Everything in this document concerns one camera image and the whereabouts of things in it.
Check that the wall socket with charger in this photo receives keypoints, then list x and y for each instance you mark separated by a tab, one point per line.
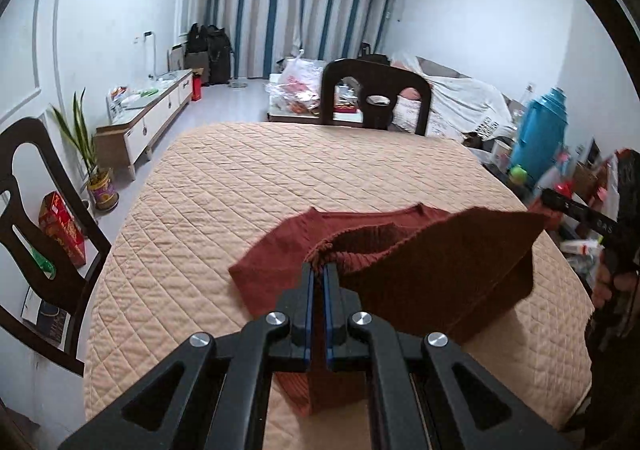
147	34

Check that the printed booklet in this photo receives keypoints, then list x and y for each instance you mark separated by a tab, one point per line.
47	317

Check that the potted green plant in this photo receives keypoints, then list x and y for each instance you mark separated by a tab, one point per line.
100	187

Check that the black backpack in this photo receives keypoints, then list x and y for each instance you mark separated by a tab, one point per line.
196	37
219	55

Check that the white plastic bag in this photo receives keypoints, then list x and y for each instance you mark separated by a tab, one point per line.
295	80

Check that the pink pillow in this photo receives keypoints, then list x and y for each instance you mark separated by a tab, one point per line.
407	110

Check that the person's right forearm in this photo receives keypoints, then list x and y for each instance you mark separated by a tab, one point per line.
615	370

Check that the striped curtain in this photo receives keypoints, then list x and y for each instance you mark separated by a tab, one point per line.
300	5

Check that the teal thermos jug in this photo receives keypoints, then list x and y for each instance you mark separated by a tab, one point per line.
540	130

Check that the person's right hand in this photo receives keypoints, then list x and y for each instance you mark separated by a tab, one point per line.
625	282

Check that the dark wooden chair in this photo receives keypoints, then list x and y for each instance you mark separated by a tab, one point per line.
375	67
90	250

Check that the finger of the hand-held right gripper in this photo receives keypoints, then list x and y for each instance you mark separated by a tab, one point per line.
575	211

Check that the white low cabinet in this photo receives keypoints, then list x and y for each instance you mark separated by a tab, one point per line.
150	115

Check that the white coffee table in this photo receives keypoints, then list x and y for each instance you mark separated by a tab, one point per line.
280	116

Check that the red printed box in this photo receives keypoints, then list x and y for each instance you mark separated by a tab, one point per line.
62	227

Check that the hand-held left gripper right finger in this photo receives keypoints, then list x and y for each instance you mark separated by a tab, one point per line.
327	320

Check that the black bag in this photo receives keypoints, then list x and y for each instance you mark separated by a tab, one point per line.
372	54

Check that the peach quilted table cover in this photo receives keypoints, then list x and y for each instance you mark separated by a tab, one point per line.
225	180

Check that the white mug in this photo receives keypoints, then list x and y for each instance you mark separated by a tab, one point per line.
501	155

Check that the leaning picture frame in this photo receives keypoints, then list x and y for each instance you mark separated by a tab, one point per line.
177	59

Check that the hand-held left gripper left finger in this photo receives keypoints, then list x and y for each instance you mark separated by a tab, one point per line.
310	320

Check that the red knit sweater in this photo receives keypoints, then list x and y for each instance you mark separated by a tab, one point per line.
440	270

